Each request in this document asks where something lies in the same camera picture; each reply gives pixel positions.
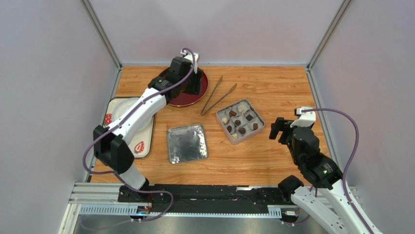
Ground silver square tin lid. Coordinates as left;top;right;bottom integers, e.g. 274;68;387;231
167;124;209;164

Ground pink square chocolate tin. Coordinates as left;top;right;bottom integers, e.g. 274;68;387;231
216;98;265;145

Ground strawberry pattern rectangular tray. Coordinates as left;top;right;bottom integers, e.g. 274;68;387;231
103;99;156;159

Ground metal serving tongs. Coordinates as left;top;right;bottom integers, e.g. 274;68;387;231
200;75;238;117

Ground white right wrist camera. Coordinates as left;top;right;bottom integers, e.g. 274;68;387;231
290;106;317;128

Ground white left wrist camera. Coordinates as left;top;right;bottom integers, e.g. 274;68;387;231
180;48;200;74

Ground white scalloped plate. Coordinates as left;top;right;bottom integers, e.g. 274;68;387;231
104;97;139;125

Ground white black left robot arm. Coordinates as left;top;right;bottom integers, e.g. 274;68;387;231
92;52;203;190

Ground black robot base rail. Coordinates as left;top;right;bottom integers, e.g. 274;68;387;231
117;184;300;223

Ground dark red round tray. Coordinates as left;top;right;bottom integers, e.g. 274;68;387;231
159;67;208;107

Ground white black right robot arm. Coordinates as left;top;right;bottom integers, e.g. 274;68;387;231
269;117;381;234

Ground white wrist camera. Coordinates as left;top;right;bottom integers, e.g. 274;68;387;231
290;106;317;128
180;48;200;74

